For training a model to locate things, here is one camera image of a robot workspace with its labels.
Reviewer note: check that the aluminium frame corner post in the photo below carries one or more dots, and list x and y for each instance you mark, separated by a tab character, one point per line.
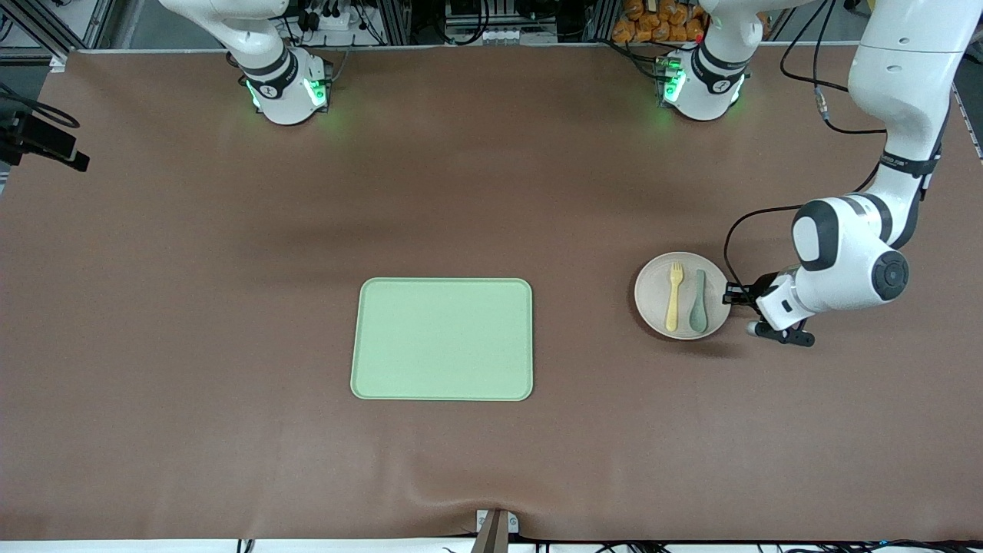
969	123

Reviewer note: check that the white connector block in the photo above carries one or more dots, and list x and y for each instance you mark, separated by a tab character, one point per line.
507	35

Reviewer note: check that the light green rectangular tray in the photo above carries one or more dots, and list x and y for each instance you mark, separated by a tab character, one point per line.
441	339

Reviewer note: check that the pile of orange packets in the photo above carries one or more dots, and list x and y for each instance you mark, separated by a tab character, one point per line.
653	23

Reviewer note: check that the round beige plate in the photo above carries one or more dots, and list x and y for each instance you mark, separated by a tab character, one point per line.
651	299

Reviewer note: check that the brown table mat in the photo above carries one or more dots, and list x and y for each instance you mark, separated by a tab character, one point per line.
691	445

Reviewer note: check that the metal table clamp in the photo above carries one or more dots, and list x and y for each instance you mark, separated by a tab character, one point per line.
491	530

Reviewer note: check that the aluminium frame with diagonal beam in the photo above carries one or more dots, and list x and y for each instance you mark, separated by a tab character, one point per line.
42	31

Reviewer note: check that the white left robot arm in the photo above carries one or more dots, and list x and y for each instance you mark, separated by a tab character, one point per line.
898	61

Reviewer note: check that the white power strip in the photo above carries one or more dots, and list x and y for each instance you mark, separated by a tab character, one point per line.
334	19

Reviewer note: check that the teal plastic spoon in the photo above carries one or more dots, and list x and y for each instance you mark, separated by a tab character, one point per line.
697	311

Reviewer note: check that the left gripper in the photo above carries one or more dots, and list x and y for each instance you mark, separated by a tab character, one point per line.
756	291

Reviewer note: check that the yellow plastic fork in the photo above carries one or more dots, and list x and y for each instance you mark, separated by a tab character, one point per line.
673	303

